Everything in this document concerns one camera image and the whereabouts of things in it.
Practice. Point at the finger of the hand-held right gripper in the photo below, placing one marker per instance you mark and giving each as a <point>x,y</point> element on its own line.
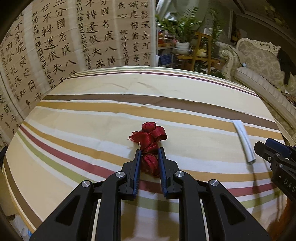
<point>263,150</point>
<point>278,146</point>

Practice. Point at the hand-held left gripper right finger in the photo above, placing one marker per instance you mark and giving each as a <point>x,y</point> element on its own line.
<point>162,176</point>

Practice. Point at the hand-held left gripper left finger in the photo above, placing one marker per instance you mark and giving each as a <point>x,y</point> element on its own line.
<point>137,176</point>

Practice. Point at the red satin ribbon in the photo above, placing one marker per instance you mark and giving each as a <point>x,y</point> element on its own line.
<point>150,136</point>

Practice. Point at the person's orange clothing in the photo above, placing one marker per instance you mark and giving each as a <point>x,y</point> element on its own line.
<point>284,222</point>

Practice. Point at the black garment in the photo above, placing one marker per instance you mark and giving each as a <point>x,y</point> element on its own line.
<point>286,62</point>

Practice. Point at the cream carved sofa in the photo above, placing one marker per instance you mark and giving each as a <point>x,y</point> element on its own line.
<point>259,60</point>

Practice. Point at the small pale blue object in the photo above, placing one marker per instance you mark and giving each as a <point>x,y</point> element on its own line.
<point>242,64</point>

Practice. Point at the small green floor plant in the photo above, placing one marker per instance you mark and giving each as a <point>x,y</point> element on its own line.
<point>210,70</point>

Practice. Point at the grey plant pot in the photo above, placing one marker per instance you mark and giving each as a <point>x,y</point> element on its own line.
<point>215,49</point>

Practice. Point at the yellow bowl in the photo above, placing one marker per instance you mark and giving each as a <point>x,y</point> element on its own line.
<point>202,53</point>

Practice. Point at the wooden plant stand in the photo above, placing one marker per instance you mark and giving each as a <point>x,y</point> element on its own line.
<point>196,53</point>

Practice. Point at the white plastic bag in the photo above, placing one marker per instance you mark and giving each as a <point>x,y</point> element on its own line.
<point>22,226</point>

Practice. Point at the white plant pot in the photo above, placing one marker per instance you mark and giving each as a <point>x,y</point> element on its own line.
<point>182,48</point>

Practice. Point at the white metal rack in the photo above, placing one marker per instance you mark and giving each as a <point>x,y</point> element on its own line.
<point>159,46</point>

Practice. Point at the gold chandelier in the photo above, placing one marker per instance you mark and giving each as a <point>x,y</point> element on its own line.
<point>276,15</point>

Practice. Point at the tall green leafy plant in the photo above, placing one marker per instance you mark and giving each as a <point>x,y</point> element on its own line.
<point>216,23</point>

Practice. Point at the green fern plant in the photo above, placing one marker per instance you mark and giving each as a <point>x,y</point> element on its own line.
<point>182,25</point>

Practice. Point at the row of calligraphy paper sheets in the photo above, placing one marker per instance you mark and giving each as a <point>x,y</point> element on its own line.
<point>69,34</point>

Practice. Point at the grey blue curtain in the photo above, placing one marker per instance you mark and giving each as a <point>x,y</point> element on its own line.
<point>171,9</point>

